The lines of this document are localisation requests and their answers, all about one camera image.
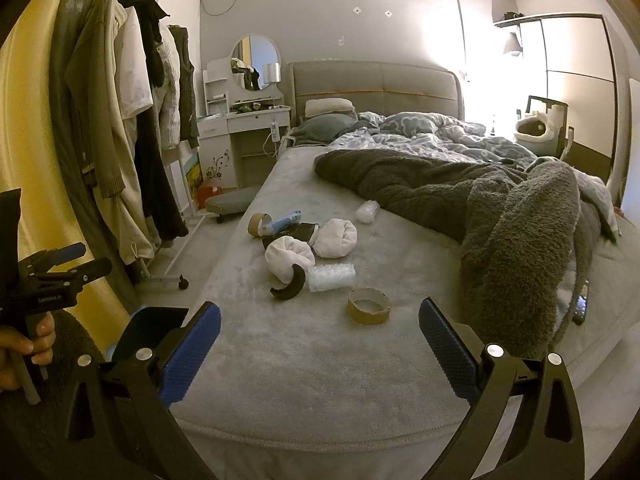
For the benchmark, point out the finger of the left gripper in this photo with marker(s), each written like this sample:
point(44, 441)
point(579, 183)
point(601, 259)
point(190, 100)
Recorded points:
point(76, 277)
point(45, 260)

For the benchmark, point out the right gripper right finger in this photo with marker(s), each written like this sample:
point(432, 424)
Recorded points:
point(461, 368)

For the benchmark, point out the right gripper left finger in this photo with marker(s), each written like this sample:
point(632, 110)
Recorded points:
point(184, 350)

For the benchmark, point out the cardboard tape roll core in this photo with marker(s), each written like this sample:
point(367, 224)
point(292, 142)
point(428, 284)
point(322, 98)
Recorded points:
point(368, 306)

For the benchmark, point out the black curved plastic piece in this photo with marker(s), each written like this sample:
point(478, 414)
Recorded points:
point(294, 287)

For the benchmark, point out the white towel front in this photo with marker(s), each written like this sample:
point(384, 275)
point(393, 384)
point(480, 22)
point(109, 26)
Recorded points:
point(283, 253)

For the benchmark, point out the white towel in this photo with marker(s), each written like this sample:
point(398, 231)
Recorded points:
point(336, 239)
point(283, 253)

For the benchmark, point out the blue white wipes packet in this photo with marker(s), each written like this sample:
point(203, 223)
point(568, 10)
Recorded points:
point(271, 226)

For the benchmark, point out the small bubble wrap roll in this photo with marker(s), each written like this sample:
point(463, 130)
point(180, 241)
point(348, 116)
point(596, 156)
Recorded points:
point(367, 212)

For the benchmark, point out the person's left hand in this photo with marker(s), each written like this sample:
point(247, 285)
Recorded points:
point(38, 349)

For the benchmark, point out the yellow curtain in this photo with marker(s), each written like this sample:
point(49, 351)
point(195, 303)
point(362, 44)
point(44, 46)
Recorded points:
point(38, 156)

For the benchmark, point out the black hanging garment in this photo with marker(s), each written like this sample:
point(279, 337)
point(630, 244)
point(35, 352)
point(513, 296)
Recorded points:
point(159, 204)

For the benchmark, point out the black smartphone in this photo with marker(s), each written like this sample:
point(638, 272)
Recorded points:
point(580, 312)

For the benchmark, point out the beige hanging coat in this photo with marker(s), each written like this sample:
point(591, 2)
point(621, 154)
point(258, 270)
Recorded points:
point(105, 144)

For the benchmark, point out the grey bed with mattress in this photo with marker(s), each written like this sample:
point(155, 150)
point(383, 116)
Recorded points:
point(297, 390)

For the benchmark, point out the dark grey fluffy blanket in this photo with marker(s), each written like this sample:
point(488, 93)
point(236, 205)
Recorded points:
point(510, 294)

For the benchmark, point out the yellow picture book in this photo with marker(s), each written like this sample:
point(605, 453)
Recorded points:
point(192, 171)

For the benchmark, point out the grey padded stool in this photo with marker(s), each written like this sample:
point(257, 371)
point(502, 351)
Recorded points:
point(228, 203)

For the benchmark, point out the dark green hanging vest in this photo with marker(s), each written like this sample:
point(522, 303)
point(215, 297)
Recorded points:
point(187, 103)

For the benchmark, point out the white hanging shirt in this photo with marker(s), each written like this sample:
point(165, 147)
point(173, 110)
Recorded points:
point(132, 78)

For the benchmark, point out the white puffer jacket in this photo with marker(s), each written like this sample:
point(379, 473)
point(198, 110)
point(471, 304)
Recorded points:
point(167, 97)

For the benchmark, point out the blue patterned duvet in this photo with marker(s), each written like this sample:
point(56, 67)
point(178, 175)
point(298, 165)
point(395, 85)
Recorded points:
point(440, 135)

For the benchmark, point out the white dressing table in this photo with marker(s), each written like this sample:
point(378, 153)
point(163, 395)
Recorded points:
point(236, 124)

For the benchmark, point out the white plush cat bed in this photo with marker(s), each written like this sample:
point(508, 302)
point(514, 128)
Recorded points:
point(536, 133)

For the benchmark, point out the grey pillow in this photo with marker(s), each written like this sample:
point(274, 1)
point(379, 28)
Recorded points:
point(322, 129)

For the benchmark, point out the round vanity mirror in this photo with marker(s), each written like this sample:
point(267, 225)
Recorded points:
point(255, 63)

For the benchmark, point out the beige pillow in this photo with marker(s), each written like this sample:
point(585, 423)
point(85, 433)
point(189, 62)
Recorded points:
point(317, 107)

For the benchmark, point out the white wardrobe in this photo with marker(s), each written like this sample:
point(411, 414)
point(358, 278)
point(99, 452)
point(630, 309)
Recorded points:
point(577, 58)

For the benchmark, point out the white charger with cable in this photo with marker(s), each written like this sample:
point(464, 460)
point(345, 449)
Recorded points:
point(272, 139)

